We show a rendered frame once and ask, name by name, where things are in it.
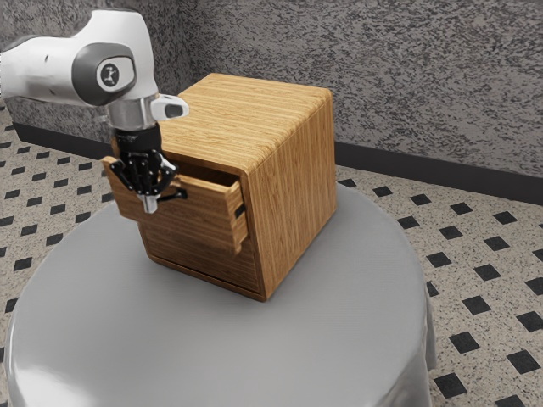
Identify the wooden cabinet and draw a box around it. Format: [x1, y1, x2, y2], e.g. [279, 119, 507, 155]
[137, 72, 339, 304]

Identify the wooden drawer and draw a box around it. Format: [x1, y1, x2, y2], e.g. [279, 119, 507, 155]
[103, 154, 249, 256]

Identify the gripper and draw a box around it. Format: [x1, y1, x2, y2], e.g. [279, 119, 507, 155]
[109, 123, 178, 213]

